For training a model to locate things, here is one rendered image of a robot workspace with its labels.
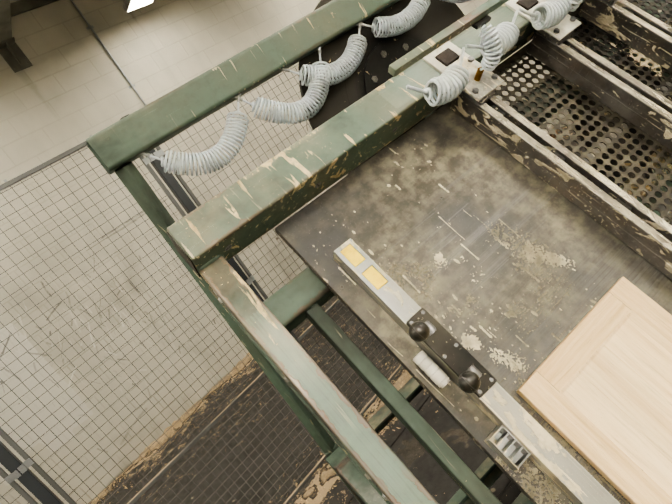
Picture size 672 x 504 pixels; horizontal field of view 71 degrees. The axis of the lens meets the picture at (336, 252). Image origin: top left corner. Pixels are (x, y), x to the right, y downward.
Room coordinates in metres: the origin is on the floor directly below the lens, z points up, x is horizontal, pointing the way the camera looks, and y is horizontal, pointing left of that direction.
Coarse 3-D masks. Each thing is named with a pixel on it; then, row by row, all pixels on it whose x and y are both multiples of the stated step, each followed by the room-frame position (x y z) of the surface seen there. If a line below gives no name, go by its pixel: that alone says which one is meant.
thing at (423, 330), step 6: (414, 324) 0.77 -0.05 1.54; (420, 324) 0.76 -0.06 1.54; (426, 324) 0.77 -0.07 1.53; (414, 330) 0.76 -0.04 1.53; (420, 330) 0.76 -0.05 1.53; (426, 330) 0.76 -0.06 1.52; (432, 330) 0.85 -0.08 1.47; (414, 336) 0.76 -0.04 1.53; (420, 336) 0.75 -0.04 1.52; (426, 336) 0.76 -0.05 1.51
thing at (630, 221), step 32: (480, 64) 1.22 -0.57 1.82; (480, 96) 1.15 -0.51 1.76; (480, 128) 1.21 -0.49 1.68; (512, 128) 1.13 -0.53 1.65; (544, 160) 1.08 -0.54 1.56; (576, 160) 1.05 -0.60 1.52; (576, 192) 1.03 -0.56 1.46; (608, 192) 1.00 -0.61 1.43; (608, 224) 0.99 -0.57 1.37; (640, 224) 0.93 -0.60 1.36
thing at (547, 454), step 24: (360, 264) 0.97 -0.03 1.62; (384, 288) 0.93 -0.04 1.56; (408, 312) 0.89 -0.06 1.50; (456, 384) 0.82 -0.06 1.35; (480, 408) 0.79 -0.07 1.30; (504, 408) 0.75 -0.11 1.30; (528, 432) 0.72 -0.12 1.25; (552, 456) 0.69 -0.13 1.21; (552, 480) 0.69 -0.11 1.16; (576, 480) 0.66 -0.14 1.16
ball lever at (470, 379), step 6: (474, 366) 0.79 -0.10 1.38; (468, 372) 0.71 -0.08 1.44; (474, 372) 0.71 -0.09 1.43; (480, 372) 0.79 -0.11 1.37; (462, 378) 0.70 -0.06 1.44; (468, 378) 0.69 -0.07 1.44; (474, 378) 0.69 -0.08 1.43; (462, 384) 0.70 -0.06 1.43; (468, 384) 0.69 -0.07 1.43; (474, 384) 0.69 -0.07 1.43; (480, 384) 0.70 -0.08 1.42; (462, 390) 0.70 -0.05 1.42; (468, 390) 0.69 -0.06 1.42; (474, 390) 0.69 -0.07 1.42
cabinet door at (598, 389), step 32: (608, 320) 0.85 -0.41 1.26; (640, 320) 0.85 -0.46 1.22; (576, 352) 0.82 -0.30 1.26; (608, 352) 0.81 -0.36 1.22; (640, 352) 0.81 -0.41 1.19; (544, 384) 0.79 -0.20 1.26; (576, 384) 0.78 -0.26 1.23; (608, 384) 0.78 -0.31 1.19; (640, 384) 0.77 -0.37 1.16; (544, 416) 0.76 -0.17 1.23; (576, 416) 0.74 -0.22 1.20; (608, 416) 0.74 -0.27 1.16; (640, 416) 0.73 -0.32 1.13; (576, 448) 0.72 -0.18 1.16; (608, 448) 0.70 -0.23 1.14; (640, 448) 0.70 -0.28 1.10; (608, 480) 0.68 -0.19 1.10; (640, 480) 0.66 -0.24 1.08
